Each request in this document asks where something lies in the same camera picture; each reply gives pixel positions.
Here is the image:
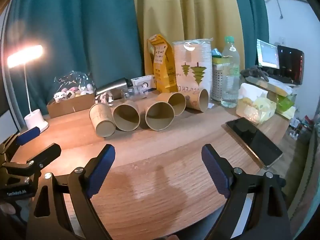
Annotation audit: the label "white perforated basket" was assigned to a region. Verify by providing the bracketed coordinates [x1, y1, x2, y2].
[212, 64, 224, 102]

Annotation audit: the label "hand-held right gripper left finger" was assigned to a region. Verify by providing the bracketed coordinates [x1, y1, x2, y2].
[26, 144, 116, 240]

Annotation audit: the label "yellow green sponge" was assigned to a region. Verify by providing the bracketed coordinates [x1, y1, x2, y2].
[211, 48, 223, 64]

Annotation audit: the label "person's left hand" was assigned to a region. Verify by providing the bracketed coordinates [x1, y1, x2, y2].
[0, 202, 16, 215]

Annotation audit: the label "stack of books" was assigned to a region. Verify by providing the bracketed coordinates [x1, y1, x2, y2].
[246, 76, 293, 97]

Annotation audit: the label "black monitor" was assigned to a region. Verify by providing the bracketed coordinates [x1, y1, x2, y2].
[277, 45, 305, 85]

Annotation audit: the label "green plastic container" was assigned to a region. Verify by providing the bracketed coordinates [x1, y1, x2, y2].
[276, 94, 297, 113]

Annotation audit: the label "white wrapped candy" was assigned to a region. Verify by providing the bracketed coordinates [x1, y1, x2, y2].
[96, 92, 114, 105]

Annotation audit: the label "black smartphone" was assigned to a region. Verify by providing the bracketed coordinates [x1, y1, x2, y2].
[225, 117, 283, 169]

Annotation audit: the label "narrow teal curtain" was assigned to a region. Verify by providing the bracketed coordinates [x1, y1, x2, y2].
[230, 0, 269, 69]

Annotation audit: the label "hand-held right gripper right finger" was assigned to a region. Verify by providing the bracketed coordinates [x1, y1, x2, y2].
[201, 144, 293, 240]

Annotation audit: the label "cardboard box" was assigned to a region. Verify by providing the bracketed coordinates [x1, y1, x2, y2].
[46, 94, 97, 119]

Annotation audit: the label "stainless steel flask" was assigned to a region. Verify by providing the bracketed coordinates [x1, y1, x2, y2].
[95, 77, 134, 97]

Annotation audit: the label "small white box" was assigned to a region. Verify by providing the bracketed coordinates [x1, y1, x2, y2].
[130, 75, 154, 92]

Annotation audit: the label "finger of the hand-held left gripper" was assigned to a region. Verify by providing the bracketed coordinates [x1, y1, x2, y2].
[0, 127, 41, 155]
[2, 143, 62, 178]

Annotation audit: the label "white desk lamp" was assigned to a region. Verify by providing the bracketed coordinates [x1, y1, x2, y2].
[7, 44, 49, 132]

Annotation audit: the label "lit laptop screen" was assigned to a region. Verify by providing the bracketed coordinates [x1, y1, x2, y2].
[256, 39, 280, 69]

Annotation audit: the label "grey gloves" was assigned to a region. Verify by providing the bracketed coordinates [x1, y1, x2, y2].
[240, 65, 269, 82]

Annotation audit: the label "brown paper cup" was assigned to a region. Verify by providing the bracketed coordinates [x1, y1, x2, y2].
[145, 101, 175, 131]
[184, 88, 210, 112]
[89, 103, 116, 138]
[157, 92, 187, 117]
[111, 100, 141, 132]

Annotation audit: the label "plastic bag with yellow contents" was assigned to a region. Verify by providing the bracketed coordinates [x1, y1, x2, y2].
[236, 82, 277, 124]

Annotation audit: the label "clear plastic water bottle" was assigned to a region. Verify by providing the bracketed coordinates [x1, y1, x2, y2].
[220, 36, 241, 108]

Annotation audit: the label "wrapped sleeve of paper cups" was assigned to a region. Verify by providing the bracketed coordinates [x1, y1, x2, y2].
[172, 38, 213, 93]

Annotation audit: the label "yellow curtain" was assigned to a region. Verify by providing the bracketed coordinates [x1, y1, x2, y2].
[131, 0, 247, 80]

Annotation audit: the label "yellow paper bag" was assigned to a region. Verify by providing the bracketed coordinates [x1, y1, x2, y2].
[147, 34, 177, 93]

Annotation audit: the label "wide teal curtain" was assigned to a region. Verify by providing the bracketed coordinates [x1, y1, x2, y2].
[5, 0, 143, 117]

